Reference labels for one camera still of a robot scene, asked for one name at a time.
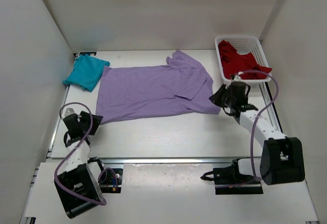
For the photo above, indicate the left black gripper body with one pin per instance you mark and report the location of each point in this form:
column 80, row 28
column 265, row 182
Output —
column 85, row 119

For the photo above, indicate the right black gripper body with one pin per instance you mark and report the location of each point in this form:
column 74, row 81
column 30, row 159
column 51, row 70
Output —
column 234, row 102

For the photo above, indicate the lilac t shirt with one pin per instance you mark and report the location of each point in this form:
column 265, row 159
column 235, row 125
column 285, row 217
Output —
column 180, row 86

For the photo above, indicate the teal t shirt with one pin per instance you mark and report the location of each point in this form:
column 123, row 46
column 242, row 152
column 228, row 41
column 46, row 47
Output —
column 86, row 73

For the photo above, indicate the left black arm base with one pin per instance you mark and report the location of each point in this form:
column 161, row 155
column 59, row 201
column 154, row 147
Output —
column 110, row 178

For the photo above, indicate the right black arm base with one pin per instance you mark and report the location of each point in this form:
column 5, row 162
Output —
column 229, row 181

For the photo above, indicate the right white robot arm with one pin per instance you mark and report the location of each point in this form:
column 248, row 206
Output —
column 282, row 157

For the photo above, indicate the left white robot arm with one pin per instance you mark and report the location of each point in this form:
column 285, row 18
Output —
column 77, row 187

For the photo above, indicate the red t shirt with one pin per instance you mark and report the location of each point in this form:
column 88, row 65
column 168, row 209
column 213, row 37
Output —
column 232, row 62

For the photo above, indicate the white plastic basket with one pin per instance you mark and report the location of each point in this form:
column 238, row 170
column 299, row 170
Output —
column 244, row 44

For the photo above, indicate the dark label sticker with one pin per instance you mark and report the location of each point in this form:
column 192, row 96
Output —
column 88, row 53

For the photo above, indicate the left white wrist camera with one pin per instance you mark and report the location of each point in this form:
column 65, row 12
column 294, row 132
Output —
column 68, row 112

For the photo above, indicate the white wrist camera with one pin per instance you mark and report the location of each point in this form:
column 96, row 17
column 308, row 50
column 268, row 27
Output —
column 235, row 78
column 68, row 112

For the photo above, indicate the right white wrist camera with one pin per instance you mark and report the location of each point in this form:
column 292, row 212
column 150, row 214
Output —
column 235, row 78

